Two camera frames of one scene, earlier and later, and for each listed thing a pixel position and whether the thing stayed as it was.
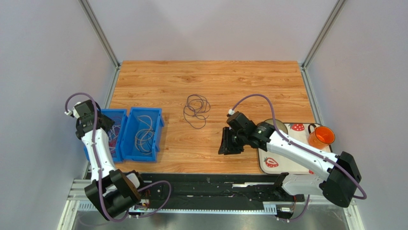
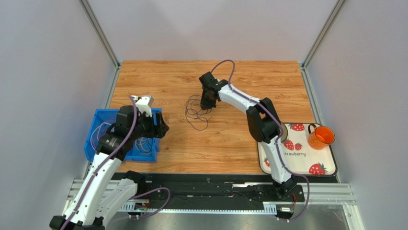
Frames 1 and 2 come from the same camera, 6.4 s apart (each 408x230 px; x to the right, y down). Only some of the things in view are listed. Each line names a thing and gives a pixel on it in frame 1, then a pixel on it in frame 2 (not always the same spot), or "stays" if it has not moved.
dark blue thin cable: (195, 111) stays
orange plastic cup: (321, 137) stays
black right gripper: (230, 142) → (208, 97)
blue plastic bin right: (141, 139) stays
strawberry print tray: (280, 161) stays
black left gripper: (107, 121) → (157, 131)
